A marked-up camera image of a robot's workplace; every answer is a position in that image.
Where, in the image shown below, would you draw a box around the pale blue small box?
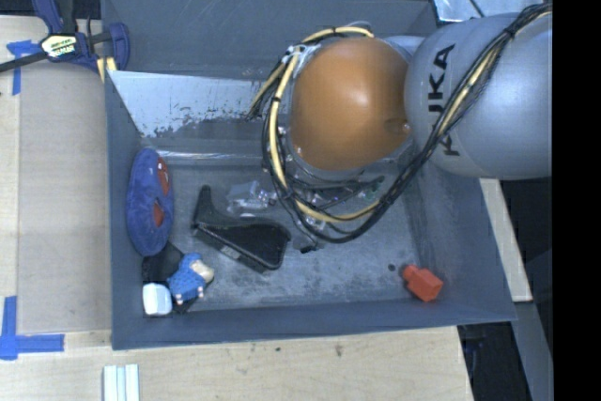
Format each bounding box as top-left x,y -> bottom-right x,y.
142,282 -> 174,316

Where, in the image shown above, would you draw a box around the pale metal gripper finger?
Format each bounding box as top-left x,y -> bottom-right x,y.
228,180 -> 278,201
226,197 -> 279,215

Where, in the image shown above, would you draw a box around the blue plush toy, red spots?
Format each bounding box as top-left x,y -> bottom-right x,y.
125,147 -> 177,258

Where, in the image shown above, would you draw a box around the black plastic bracket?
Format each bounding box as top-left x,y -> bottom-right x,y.
190,184 -> 290,275

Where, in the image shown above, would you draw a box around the blue toy sheep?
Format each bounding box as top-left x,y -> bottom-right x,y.
165,252 -> 216,305

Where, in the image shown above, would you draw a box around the grey metal bin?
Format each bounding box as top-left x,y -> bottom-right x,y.
99,0 -> 518,351

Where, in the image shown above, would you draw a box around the red block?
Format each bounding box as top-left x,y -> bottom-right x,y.
401,263 -> 445,303

